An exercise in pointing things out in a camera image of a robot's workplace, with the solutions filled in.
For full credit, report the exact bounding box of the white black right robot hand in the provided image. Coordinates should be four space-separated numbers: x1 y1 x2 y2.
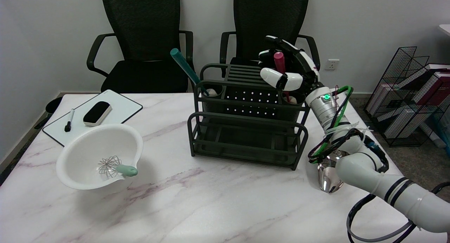
258 36 321 95

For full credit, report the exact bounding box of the pink sponge bottle brush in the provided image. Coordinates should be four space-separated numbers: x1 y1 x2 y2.
274 52 298 105

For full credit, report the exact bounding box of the teal sponge bottle brush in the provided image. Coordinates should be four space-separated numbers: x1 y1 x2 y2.
170 48 218 97

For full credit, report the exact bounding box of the black mesh office chair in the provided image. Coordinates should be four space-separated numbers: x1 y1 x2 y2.
220 0 321 90
86 0 194 94

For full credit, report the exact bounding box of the dark green dish rack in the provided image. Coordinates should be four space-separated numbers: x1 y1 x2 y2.
187 63 313 171

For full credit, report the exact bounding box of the shiny metal scoop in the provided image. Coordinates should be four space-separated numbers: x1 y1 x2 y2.
317 150 347 193

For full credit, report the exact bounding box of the white maroon book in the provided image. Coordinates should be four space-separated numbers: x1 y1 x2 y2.
399 63 450 92

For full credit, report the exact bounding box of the red book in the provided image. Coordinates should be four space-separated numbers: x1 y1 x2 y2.
415 72 450 104

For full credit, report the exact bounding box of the teal object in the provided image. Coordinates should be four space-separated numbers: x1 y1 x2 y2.
434 115 450 155

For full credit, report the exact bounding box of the small white whiteboard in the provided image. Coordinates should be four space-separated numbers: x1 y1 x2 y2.
42 89 143 147

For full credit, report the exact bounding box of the black white board eraser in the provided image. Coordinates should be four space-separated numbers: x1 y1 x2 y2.
83 101 113 127

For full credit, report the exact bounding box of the white mixing bowl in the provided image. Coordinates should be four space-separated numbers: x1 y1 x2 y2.
56 123 144 191

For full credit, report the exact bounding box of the black whiteboard marker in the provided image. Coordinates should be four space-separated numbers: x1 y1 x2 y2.
64 109 75 133

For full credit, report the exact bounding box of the black chair base foot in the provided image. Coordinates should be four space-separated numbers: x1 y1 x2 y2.
45 96 64 114

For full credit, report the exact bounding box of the green robot cable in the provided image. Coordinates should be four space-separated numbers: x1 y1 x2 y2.
309 85 353 162

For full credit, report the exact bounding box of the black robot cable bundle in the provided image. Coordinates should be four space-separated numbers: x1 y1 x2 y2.
308 95 389 173

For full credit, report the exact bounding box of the black wire storage rack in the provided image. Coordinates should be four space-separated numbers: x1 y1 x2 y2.
364 46 450 147

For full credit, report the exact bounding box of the grey black cable loop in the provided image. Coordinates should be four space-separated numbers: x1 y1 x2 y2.
346 181 450 243

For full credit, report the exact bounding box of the mint handle wire whisk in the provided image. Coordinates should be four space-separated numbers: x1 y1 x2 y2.
98 156 139 181

